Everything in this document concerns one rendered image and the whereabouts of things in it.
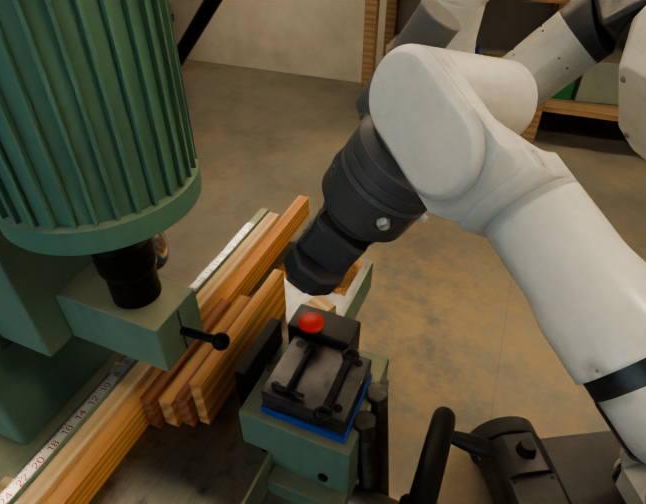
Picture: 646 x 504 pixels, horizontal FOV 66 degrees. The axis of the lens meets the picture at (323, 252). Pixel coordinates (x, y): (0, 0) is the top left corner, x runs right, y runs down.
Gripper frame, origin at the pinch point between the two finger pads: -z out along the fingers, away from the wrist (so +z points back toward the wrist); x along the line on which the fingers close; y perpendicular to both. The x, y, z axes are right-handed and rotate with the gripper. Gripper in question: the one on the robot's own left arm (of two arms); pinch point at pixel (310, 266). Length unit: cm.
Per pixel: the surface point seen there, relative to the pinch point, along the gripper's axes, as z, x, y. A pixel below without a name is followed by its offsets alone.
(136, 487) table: -24.3, -20.0, 0.5
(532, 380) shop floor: -75, 89, -92
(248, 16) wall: -159, 317, 133
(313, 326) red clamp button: -7.0, -0.8, -4.7
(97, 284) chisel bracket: -14.5, -8.2, 17.5
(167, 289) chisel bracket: -10.7, -5.8, 10.9
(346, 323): -6.9, 2.4, -7.9
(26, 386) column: -36.2, -14.7, 19.7
